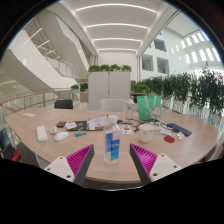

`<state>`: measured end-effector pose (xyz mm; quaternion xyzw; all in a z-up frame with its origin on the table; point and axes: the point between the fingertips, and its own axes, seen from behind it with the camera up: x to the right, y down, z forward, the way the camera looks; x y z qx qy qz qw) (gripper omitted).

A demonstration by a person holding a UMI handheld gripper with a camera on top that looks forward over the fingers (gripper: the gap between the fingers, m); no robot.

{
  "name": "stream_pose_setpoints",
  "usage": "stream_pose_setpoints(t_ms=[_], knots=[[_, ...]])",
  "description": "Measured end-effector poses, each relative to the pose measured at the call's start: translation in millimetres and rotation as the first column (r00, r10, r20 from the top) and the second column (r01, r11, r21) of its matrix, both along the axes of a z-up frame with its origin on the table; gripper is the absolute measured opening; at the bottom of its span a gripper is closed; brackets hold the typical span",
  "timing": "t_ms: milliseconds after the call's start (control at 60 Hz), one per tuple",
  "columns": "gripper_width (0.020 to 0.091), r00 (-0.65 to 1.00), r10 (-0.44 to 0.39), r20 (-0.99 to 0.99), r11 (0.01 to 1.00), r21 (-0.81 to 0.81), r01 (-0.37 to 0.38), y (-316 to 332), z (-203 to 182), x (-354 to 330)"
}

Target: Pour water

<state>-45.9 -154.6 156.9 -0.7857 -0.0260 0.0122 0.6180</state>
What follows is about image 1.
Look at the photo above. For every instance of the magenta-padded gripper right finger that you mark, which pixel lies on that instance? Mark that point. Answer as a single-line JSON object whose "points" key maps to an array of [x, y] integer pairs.
{"points": [[146, 160]]}

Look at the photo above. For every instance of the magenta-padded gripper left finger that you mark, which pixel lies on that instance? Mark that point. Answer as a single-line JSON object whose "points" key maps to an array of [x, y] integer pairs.
{"points": [[78, 160]]}

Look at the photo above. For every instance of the clear blue-labelled water bottle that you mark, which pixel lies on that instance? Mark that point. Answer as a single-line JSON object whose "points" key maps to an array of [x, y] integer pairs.
{"points": [[112, 141]]}

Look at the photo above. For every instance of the white mug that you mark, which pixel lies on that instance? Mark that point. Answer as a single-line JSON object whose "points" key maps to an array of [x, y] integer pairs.
{"points": [[146, 133]]}

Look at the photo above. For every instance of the small teal object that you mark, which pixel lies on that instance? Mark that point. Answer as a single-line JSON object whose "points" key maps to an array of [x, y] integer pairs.
{"points": [[80, 133]]}

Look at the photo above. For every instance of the white computer mouse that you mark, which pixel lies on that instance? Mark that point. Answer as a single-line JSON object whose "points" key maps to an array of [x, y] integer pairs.
{"points": [[61, 135]]}

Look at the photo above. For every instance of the flat round red coaster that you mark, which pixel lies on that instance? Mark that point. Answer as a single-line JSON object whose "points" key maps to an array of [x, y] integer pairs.
{"points": [[169, 139]]}

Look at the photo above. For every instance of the white paper card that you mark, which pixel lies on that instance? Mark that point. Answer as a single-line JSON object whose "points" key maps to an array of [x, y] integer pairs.
{"points": [[165, 132]]}

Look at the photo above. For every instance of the black wallet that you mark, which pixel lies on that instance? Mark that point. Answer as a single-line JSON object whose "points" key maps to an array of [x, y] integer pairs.
{"points": [[80, 125]]}

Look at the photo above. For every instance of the colourful sticker sheet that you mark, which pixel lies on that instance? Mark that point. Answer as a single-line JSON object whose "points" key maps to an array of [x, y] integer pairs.
{"points": [[126, 129]]}

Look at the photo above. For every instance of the small white device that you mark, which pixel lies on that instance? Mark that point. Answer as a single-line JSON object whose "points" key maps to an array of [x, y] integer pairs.
{"points": [[53, 129]]}

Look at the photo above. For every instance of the small red and black object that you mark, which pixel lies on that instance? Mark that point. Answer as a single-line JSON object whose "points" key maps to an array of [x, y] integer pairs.
{"points": [[61, 124]]}

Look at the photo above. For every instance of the white plastic packet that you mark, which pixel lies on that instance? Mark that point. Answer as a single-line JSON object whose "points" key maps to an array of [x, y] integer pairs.
{"points": [[180, 135]]}

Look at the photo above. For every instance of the white paper booklet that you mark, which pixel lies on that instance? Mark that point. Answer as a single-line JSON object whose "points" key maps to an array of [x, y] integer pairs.
{"points": [[96, 121]]}

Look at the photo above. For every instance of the dark blue keyboard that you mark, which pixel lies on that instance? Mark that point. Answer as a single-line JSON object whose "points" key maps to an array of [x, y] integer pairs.
{"points": [[179, 129]]}

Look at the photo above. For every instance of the white power strip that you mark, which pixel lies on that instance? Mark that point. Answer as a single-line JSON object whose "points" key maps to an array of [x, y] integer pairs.
{"points": [[42, 133]]}

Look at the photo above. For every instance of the clear white-lidded shaker bottle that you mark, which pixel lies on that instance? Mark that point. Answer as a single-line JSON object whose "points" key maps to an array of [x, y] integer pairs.
{"points": [[129, 110]]}

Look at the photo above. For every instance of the green tote bag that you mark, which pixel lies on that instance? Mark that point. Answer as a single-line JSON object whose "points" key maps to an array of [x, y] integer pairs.
{"points": [[149, 107]]}

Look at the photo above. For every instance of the white chair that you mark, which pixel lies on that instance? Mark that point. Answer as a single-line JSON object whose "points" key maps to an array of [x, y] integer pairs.
{"points": [[112, 105]]}

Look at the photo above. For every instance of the white paper slip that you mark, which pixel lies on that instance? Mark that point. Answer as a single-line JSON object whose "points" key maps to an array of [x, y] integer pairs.
{"points": [[29, 114]]}

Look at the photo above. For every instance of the potted green plants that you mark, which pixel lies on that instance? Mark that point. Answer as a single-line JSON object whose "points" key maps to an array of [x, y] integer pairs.
{"points": [[79, 88]]}

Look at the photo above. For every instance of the low planter with plants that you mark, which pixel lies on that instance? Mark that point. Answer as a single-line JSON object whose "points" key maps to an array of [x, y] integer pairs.
{"points": [[140, 88]]}

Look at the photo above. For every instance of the black and red chair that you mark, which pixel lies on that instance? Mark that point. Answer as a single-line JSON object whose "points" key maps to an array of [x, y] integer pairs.
{"points": [[6, 147]]}

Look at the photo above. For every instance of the glass balcony railing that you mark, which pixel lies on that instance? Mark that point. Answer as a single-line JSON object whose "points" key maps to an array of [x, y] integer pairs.
{"points": [[30, 100]]}

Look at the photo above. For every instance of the white cabinet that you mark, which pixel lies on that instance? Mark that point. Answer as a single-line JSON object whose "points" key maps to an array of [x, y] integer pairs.
{"points": [[108, 88]]}

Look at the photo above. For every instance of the green plant hedge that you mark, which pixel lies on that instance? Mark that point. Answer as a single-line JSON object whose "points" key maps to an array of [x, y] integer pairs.
{"points": [[193, 88]]}

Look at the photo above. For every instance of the green plants on cabinet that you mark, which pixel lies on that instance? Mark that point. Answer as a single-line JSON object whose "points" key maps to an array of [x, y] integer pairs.
{"points": [[109, 68]]}

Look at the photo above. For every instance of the ceiling light strips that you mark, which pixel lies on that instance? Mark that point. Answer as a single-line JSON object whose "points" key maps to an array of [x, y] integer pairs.
{"points": [[116, 26]]}

